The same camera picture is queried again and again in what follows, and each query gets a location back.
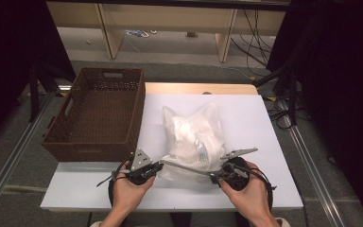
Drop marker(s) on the white shirt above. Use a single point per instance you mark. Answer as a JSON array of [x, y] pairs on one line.
[[201, 148]]

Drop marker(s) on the dark table grommet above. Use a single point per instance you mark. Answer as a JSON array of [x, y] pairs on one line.
[[207, 93]]

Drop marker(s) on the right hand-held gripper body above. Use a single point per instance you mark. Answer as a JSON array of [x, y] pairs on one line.
[[238, 181]]

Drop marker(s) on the black metal stand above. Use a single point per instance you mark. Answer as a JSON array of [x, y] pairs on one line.
[[293, 94], [34, 94]]

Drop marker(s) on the metal floor rail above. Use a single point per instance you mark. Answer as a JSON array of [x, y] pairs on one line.
[[296, 138], [12, 157]]

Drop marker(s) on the black curtain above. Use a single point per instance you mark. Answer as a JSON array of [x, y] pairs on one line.
[[343, 78], [6, 47]]

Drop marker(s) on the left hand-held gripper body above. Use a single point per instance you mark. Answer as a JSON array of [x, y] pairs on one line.
[[140, 160]]

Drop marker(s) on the person's left hand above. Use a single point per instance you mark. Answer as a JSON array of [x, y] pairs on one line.
[[127, 195]]

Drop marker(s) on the light wooden shelf unit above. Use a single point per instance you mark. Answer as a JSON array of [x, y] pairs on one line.
[[170, 19]]

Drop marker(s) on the small floor socket box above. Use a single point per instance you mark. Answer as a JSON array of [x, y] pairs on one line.
[[191, 34]]

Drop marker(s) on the white mesh laundry bag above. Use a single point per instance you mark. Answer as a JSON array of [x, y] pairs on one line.
[[198, 126]]

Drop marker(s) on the brown woven basket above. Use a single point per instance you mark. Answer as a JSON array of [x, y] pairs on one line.
[[100, 119]]

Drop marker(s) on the person's right hand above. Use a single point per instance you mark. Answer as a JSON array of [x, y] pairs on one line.
[[255, 198]]

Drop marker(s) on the person's legs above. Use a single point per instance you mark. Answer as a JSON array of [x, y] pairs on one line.
[[151, 220]]

